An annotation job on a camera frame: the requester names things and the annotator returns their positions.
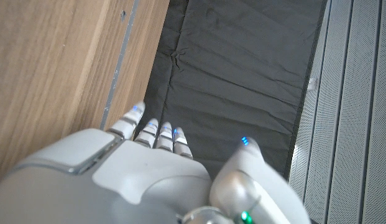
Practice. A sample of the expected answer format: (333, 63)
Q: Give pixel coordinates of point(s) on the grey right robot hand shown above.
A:
(124, 183)

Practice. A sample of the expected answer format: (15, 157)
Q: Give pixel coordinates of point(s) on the black backdrop curtain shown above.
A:
(236, 71)

